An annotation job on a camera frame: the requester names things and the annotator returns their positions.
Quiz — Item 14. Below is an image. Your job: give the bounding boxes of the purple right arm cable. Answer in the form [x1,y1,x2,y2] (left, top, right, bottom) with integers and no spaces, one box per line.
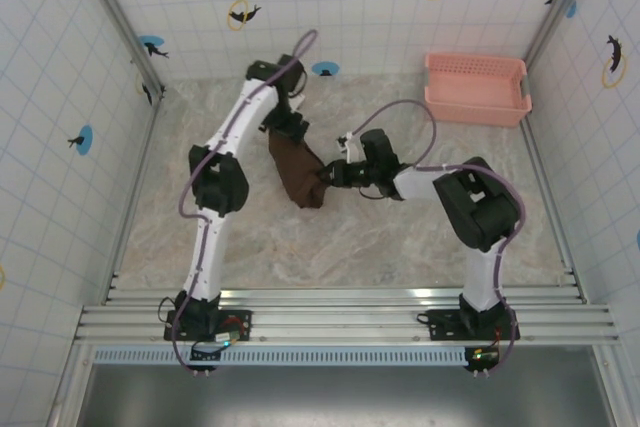
[349,99,529,377]

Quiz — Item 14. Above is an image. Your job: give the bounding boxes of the black animal sticker yellow ring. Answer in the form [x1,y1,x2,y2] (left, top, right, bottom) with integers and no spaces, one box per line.
[134,71,154,106]

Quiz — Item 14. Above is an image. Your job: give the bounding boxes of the aluminium corner post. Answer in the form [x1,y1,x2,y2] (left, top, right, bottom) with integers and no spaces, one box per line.
[522,0,601,64]
[69,0,167,98]

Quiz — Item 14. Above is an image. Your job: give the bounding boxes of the aluminium front rail frame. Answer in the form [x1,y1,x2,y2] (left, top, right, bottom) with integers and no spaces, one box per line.
[73,288,622,347]

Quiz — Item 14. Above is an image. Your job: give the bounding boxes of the sea lion sticker yellow ring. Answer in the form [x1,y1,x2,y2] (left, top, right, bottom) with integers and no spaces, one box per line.
[601,34,628,90]

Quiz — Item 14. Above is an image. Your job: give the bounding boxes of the pink plastic basket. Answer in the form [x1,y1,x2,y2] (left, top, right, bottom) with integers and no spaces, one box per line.
[423,52,533,129]

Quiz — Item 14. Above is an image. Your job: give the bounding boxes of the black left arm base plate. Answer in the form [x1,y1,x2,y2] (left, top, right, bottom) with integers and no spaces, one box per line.
[163,306,254,344]

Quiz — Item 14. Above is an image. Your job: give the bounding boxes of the blue oval fin sticker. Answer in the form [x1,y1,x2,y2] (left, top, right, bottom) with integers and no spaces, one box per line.
[310,61,341,79]

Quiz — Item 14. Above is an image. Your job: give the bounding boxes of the grey metal front panel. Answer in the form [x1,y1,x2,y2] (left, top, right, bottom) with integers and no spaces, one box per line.
[79,364,617,427]

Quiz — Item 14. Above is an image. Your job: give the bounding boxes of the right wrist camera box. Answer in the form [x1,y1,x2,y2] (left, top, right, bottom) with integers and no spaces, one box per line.
[337,130,367,161]

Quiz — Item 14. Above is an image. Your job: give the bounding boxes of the shark sticker blue circle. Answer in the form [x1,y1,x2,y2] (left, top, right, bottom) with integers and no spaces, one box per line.
[136,34,170,60]

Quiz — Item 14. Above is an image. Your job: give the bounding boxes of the slotted pale blue cable duct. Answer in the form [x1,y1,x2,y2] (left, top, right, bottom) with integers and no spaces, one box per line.
[92,346,474,367]

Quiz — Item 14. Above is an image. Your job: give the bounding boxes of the right green circuit board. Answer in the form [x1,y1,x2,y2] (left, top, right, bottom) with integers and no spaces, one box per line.
[466,346,502,367]

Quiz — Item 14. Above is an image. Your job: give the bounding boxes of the aluminium side rail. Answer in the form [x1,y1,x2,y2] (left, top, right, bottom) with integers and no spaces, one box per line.
[518,119,590,304]
[47,91,169,427]

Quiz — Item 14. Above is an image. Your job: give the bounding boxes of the brown long pants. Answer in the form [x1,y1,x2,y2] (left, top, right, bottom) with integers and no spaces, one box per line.
[267,129,334,211]

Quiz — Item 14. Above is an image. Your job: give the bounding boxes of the seal sticker blue circle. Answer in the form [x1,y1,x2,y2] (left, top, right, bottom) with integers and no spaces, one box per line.
[66,123,95,156]

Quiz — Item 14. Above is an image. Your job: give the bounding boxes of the dolphin sticker small yellow ring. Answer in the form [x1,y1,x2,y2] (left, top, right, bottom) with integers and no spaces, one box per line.
[227,0,263,31]

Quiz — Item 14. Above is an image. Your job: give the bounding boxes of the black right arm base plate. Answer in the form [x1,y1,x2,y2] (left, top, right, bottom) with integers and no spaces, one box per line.
[426,306,522,342]

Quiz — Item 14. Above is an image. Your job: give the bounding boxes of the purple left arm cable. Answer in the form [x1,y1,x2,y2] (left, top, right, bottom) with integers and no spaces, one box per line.
[169,29,321,377]

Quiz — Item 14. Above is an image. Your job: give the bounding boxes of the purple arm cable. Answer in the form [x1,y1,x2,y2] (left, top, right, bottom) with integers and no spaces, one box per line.
[349,99,529,377]
[169,29,321,377]

